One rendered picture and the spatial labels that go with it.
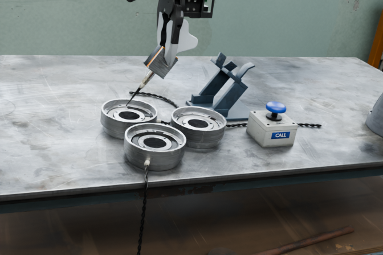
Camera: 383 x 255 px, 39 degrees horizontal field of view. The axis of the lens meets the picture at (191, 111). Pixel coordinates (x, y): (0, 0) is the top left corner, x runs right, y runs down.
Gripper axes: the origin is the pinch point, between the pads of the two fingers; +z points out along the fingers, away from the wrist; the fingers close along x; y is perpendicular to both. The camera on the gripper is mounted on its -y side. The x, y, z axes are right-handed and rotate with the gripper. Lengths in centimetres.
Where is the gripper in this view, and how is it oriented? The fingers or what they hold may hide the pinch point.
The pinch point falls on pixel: (163, 56)
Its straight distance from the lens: 102.6
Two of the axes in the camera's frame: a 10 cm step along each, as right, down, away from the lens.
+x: -3.8, -4.2, 8.2
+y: 9.1, -0.5, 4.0
